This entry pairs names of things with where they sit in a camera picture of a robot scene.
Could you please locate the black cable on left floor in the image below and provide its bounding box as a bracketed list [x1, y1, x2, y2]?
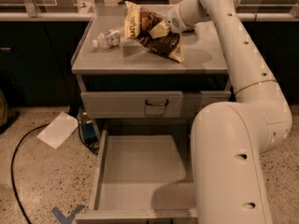
[10, 123, 50, 224]

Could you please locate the open grey middle drawer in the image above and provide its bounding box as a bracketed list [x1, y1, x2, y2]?
[75, 129, 198, 224]

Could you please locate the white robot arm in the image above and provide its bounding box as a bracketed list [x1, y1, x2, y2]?
[167, 0, 292, 224]

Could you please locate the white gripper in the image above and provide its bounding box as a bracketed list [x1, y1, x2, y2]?
[149, 6, 187, 39]

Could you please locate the blue tape mark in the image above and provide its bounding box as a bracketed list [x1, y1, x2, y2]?
[50, 203, 86, 224]

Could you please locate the brown chip bag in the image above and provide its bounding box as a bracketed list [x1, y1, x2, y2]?
[124, 2, 184, 63]

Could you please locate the closed grey top drawer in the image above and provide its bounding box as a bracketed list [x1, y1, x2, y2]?
[81, 91, 231, 119]

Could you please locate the white paper sheet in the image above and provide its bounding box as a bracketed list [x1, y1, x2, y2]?
[37, 112, 78, 149]

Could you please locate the blue box on floor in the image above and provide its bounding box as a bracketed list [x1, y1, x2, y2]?
[81, 123, 97, 144]

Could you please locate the grey cabinet with counter top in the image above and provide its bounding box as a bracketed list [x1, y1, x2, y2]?
[72, 7, 230, 137]

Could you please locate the clear plastic water bottle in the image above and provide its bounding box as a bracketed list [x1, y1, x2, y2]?
[92, 27, 125, 50]

